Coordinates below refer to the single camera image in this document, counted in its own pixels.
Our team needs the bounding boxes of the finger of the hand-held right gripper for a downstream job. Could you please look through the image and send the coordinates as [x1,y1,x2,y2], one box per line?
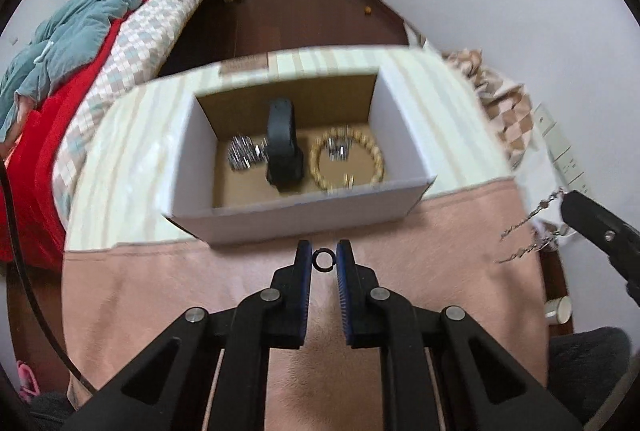
[560,190,640,302]

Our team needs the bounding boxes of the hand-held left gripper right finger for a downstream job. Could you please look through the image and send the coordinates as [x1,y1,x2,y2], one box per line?
[336,239,583,431]

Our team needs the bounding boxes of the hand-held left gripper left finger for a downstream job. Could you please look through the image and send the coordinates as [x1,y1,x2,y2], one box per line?
[60,239,315,431]

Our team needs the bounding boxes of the black ring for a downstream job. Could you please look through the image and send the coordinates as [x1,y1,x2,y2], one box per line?
[311,248,335,273]

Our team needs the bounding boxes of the thin silver pendant necklace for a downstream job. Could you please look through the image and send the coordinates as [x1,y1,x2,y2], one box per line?
[497,188,571,264]

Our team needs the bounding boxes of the white cardboard box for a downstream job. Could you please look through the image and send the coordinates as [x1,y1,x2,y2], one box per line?
[161,66,437,246]

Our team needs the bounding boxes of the wooden bead bracelet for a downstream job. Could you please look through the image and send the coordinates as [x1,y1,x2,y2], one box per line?
[310,130,387,191]

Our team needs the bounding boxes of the small silver chain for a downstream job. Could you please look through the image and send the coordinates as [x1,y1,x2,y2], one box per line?
[325,138,351,161]

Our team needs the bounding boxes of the black smartwatch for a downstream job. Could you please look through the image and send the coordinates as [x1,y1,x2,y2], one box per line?
[263,98,306,192]

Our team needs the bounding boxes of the thick silver chain bracelet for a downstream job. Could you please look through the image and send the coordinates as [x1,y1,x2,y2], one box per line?
[227,136,268,172]

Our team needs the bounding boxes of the white power strip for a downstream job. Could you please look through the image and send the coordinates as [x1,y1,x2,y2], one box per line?
[532,104,591,194]

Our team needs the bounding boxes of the small metal can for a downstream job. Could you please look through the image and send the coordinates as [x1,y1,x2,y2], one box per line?
[544,297,573,324]

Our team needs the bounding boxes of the pink striped table cloth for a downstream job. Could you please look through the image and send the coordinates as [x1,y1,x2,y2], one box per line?
[60,45,551,431]

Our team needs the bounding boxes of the beige checkered cloth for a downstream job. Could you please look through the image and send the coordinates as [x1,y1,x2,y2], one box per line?
[440,48,538,172]

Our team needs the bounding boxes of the pink slippers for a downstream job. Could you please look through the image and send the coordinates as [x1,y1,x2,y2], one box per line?
[17,360,42,401]

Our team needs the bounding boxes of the bed with red blanket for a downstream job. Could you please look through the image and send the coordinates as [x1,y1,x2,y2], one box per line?
[0,0,201,269]

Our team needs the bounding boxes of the grey checkered bed sheet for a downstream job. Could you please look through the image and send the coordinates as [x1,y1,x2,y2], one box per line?
[50,0,233,227]

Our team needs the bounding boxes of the teal quilt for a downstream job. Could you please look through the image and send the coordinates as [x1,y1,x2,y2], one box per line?
[0,0,231,142]

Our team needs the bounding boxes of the black cable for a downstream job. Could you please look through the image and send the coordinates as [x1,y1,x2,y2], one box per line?
[0,164,101,397]

